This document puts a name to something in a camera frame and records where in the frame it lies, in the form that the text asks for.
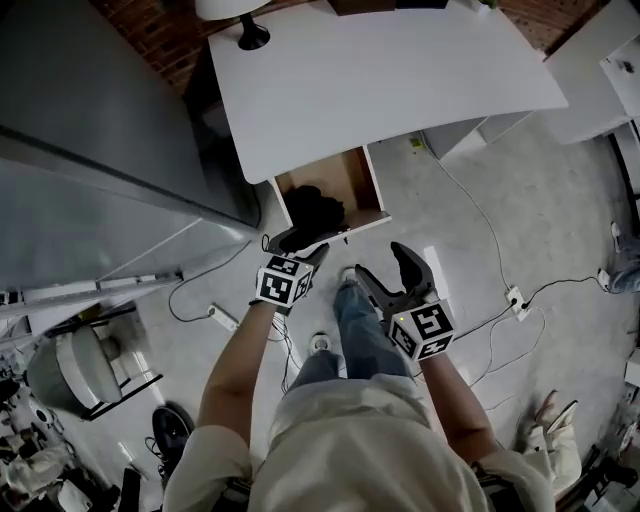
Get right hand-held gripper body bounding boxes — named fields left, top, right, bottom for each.
left=382, top=288, right=457, bottom=362

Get grey floor cable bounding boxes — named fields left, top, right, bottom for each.
left=167, top=239, right=252, bottom=322

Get grey metal cabinet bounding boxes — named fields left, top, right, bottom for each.
left=0, top=0, right=262, bottom=307

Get white lamp black base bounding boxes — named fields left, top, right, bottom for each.
left=193, top=0, right=272, bottom=51

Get black round floor device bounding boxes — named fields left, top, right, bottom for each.
left=151, top=399, right=197, bottom=462

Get black floor cable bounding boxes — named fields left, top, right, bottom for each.
left=522, top=274, right=607, bottom=307

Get long white power strip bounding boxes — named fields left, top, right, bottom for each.
left=206, top=303, right=240, bottom=332

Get person's cream shirt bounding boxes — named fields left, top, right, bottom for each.
left=163, top=373, right=556, bottom=512

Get short white power strip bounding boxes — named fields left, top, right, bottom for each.
left=504, top=285, right=533, bottom=322

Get person's right forearm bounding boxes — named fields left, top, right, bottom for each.
left=417, top=349, right=497, bottom=462

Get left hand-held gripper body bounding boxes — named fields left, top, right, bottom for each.
left=249, top=252, right=315, bottom=317

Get white table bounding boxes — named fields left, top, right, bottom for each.
left=207, top=0, right=570, bottom=185

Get black umbrella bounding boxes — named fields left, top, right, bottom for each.
left=278, top=184, right=350, bottom=251

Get person's blue jeans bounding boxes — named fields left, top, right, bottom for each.
left=287, top=281, right=417, bottom=397

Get person's left forearm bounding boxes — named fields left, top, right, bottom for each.
left=197, top=299, right=277, bottom=432

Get white flat floor box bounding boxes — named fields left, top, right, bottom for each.
left=422, top=245, right=452, bottom=302

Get wooden drawer white front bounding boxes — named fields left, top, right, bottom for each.
left=272, top=144, right=393, bottom=237

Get white floor cable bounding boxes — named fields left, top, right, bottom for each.
left=421, top=130, right=517, bottom=292

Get white looped cable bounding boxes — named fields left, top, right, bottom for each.
left=467, top=303, right=547, bottom=387

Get white side cabinet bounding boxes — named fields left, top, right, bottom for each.
left=543, top=0, right=640, bottom=147

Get grey chair black frame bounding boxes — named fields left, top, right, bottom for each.
left=25, top=319, right=165, bottom=422

